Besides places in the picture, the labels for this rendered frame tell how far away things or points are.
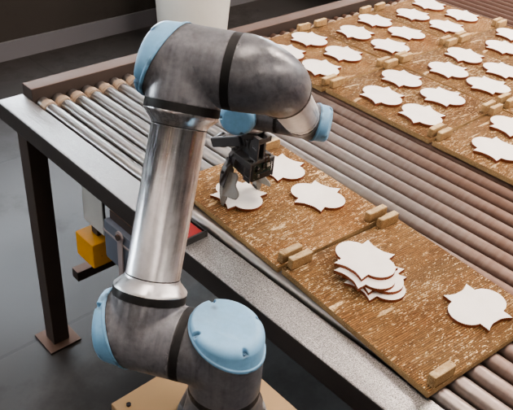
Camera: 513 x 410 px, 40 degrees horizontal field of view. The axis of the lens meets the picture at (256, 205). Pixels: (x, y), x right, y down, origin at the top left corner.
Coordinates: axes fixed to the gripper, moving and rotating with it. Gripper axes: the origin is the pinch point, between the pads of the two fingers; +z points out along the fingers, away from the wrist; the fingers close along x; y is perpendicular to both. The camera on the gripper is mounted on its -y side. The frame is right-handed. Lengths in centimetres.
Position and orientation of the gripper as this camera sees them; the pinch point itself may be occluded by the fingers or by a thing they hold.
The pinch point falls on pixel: (238, 194)
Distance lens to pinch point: 172.2
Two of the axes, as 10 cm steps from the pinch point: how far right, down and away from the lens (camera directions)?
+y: 6.2, 5.1, -5.9
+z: -0.9, 8.0, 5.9
